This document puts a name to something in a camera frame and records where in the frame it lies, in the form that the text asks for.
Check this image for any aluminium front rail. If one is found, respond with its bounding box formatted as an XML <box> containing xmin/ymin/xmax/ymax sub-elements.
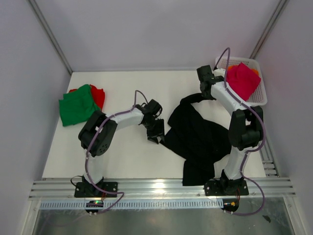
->
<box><xmin>29</xmin><ymin>177</ymin><xmax>296</xmax><ymax>200</ymax></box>

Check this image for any green t shirt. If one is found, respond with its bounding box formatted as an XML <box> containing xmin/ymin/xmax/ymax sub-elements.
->
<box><xmin>59</xmin><ymin>84</ymin><xmax>100</xmax><ymax>127</ymax></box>

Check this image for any pink t shirt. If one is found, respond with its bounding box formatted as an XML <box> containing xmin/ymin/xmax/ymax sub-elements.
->
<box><xmin>226</xmin><ymin>63</ymin><xmax>261</xmax><ymax>101</ymax></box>

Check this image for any left rear frame post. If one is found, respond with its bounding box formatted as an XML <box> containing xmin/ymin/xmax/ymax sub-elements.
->
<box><xmin>26</xmin><ymin>0</ymin><xmax>73</xmax><ymax>75</ymax></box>

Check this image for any grey slotted cable duct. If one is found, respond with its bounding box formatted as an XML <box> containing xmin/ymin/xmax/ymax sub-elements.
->
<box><xmin>39</xmin><ymin>198</ymin><xmax>224</xmax><ymax>210</ymax></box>

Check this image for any black t shirt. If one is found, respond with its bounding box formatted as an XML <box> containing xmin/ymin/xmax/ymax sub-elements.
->
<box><xmin>161</xmin><ymin>93</ymin><xmax>231</xmax><ymax>186</ymax></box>

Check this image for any frame post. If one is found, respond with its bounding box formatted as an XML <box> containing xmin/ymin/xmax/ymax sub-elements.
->
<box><xmin>249</xmin><ymin>0</ymin><xmax>290</xmax><ymax>59</ymax></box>
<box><xmin>26</xmin><ymin>0</ymin><xmax>73</xmax><ymax>75</ymax></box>

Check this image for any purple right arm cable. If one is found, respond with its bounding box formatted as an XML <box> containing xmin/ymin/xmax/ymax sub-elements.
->
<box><xmin>214</xmin><ymin>47</ymin><xmax>267</xmax><ymax>216</ymax></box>

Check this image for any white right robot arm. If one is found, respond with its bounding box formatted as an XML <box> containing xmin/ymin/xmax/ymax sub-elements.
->
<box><xmin>196</xmin><ymin>65</ymin><xmax>265</xmax><ymax>195</ymax></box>

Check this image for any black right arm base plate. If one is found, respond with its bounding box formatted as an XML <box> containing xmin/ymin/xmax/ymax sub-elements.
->
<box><xmin>204</xmin><ymin>179</ymin><xmax>249</xmax><ymax>196</ymax></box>

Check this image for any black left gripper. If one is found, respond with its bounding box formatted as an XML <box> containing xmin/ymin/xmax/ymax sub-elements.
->
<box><xmin>143</xmin><ymin>118</ymin><xmax>166</xmax><ymax>145</ymax></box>

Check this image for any red t shirt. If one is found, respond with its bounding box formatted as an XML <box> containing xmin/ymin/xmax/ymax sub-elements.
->
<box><xmin>65</xmin><ymin>84</ymin><xmax>106</xmax><ymax>110</ymax></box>

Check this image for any orange t shirt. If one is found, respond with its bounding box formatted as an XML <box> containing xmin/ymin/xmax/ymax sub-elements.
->
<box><xmin>228</xmin><ymin>65</ymin><xmax>259</xmax><ymax>75</ymax></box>

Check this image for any white plastic basket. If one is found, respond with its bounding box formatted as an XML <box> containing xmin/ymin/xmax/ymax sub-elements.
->
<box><xmin>215</xmin><ymin>56</ymin><xmax>267</xmax><ymax>106</ymax></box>

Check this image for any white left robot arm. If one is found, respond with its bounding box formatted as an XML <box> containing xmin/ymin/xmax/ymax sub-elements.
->
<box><xmin>78</xmin><ymin>99</ymin><xmax>165</xmax><ymax>197</ymax></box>

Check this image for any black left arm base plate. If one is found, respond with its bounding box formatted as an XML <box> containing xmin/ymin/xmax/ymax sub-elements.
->
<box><xmin>74</xmin><ymin>181</ymin><xmax>118</xmax><ymax>198</ymax></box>

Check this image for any right rear frame post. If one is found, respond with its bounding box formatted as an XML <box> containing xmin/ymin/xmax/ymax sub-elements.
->
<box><xmin>249</xmin><ymin>0</ymin><xmax>290</xmax><ymax>59</ymax></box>

